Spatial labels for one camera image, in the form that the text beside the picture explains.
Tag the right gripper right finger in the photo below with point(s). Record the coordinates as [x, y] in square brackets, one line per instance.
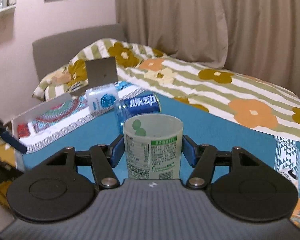
[202, 159]

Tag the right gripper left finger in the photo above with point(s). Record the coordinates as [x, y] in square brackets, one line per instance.
[103, 159]

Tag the white label plastic cup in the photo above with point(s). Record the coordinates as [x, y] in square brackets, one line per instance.
[153, 146]

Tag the white blue-logo plastic cup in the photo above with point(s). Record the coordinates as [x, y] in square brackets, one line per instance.
[101, 97]

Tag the blue label plastic cup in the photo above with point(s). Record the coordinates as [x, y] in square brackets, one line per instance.
[140, 104]

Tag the blue patterned table cloth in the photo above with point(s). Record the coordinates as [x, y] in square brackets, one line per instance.
[83, 130]

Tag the floral striped duvet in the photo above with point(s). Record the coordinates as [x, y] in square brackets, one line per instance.
[242, 99]

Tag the grey laptop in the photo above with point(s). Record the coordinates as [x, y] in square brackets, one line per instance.
[99, 72]

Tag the grey headboard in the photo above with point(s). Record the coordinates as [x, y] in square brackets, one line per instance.
[52, 52]

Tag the beige curtain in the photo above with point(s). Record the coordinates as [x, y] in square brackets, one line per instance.
[259, 38]

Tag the white wall shelf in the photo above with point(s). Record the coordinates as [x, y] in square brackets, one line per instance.
[7, 10]

